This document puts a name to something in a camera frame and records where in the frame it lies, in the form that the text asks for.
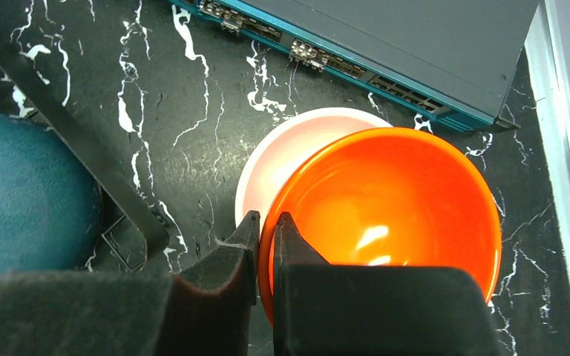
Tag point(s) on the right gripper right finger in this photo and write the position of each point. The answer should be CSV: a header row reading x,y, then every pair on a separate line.
x,y
325,309

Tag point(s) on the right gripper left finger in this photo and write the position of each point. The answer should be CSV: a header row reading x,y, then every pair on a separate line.
x,y
205,310

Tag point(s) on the glossy orange plastic bowl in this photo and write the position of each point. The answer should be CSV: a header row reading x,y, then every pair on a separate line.
x,y
389,197

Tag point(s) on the orange bowl white inside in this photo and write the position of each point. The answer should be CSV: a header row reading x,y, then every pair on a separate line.
x,y
287,146

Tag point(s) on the dark blue glazed bowl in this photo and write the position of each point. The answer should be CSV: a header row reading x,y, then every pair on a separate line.
x,y
50,205

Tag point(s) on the grey teal network switch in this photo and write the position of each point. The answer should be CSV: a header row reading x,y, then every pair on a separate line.
x,y
451,61

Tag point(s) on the black wire dish rack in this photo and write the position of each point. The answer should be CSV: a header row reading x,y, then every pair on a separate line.
x,y
91,153

